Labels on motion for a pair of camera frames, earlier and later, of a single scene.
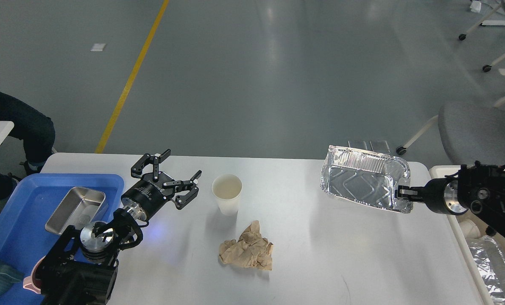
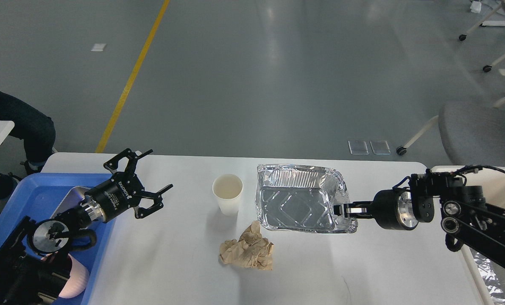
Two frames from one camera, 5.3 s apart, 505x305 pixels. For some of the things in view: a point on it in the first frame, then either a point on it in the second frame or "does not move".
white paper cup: x=227 y=188 does not move
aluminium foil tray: x=369 y=178 -> x=297 y=198
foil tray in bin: x=499 y=277 does not move
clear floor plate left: x=360 y=144 does not move
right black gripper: x=440 y=195 -> x=395 y=209
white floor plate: x=98 y=47 does not move
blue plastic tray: x=16 y=235 does not move
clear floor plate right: x=380 y=146 does not move
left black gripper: x=152 y=193 -> x=122 y=191
